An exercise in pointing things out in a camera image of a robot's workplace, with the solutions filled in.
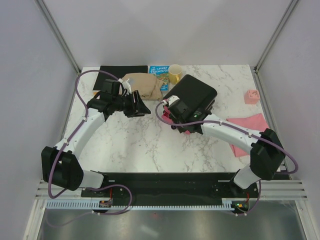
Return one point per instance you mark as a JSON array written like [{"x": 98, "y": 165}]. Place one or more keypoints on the yellow mug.
[{"x": 174, "y": 73}]

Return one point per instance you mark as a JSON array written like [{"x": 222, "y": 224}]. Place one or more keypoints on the black pink drawer unit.
[{"x": 192, "y": 97}]

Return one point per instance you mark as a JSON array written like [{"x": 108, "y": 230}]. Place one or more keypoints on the beige t shirt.
[{"x": 148, "y": 85}]

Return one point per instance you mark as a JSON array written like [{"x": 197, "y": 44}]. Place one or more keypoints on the aluminium frame post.
[
  {"x": 276, "y": 34},
  {"x": 57, "y": 34}
]

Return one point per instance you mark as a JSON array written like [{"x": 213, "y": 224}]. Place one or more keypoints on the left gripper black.
[{"x": 141, "y": 109}]

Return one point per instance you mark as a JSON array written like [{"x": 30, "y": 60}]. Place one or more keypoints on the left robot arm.
[{"x": 60, "y": 164}]

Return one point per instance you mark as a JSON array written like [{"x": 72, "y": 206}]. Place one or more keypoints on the black notebook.
[{"x": 117, "y": 71}]

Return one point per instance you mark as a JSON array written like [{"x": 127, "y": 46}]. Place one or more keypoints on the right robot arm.
[{"x": 264, "y": 148}]

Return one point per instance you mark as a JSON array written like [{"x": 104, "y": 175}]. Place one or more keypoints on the aluminium front rail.
[{"x": 270, "y": 190}]

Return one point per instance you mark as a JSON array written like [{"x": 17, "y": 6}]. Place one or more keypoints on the blue treehouse book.
[{"x": 162, "y": 73}]

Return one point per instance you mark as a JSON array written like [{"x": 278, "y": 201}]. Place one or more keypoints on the left aluminium frame post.
[{"x": 57, "y": 34}]

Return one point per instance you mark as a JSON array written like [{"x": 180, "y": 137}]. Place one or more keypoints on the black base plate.
[{"x": 171, "y": 189}]

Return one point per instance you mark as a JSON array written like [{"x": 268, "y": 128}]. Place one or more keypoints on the pink cube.
[{"x": 251, "y": 97}]

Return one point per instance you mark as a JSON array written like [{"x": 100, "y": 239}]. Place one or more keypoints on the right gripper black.
[{"x": 181, "y": 129}]

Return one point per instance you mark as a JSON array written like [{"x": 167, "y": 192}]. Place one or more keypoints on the white cable duct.
[{"x": 69, "y": 204}]

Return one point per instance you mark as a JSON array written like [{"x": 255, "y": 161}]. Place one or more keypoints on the right aluminium frame post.
[{"x": 276, "y": 34}]

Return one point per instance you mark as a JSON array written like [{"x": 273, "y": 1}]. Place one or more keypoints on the pink folded t shirt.
[{"x": 254, "y": 122}]

